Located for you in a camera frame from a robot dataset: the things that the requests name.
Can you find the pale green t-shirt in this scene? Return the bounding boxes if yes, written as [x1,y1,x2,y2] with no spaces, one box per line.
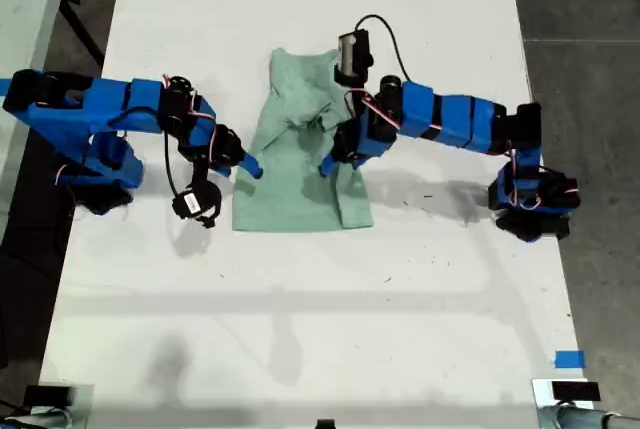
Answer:
[231,47,375,234]

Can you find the black stand leg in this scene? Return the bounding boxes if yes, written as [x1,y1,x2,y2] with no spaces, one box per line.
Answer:
[58,0,107,69]

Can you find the pale side table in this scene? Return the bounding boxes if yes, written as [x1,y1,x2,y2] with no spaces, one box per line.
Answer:
[0,0,72,245]

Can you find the grey pipe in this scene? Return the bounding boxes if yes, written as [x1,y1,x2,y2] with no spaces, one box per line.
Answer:
[0,408,71,429]
[539,402,640,429]

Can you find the camera black stalk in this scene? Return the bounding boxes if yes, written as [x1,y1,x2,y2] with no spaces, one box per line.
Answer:
[191,146,211,195]

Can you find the camera black cable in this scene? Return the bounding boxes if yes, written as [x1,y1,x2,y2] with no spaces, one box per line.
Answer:
[353,13,416,84]
[163,133,182,198]

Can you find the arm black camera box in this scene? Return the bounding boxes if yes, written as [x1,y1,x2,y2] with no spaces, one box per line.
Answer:
[171,182,222,230]
[332,30,375,86]

